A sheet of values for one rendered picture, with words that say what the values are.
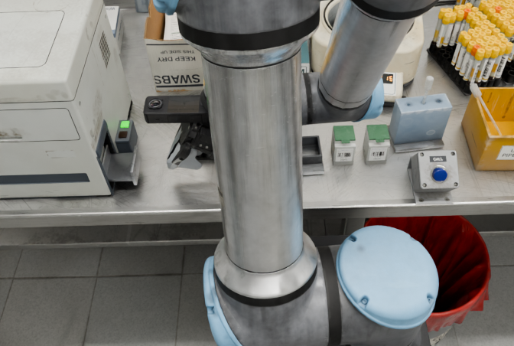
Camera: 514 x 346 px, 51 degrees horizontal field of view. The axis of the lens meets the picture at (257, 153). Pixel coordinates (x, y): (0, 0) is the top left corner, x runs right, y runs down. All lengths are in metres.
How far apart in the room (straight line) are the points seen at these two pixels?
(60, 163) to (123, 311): 1.00
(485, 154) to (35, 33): 0.83
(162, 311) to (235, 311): 1.31
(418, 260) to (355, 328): 0.10
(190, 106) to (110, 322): 1.15
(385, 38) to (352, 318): 0.30
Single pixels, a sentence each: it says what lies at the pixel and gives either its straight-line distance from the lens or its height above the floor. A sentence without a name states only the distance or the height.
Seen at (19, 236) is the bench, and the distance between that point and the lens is 1.89.
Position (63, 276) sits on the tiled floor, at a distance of 2.08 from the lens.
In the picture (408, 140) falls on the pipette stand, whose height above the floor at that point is 0.89.
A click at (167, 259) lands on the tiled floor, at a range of 2.00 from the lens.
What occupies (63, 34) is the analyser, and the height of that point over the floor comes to 1.17.
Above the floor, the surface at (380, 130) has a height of 0.94.
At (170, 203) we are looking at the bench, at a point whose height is 0.87.
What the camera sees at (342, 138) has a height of 0.94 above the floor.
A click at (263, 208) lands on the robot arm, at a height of 1.29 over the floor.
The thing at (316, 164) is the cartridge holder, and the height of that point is 0.89.
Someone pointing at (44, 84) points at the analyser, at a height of 1.17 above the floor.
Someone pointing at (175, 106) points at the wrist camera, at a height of 1.07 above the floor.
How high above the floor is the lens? 1.71
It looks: 49 degrees down
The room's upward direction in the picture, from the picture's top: 3 degrees counter-clockwise
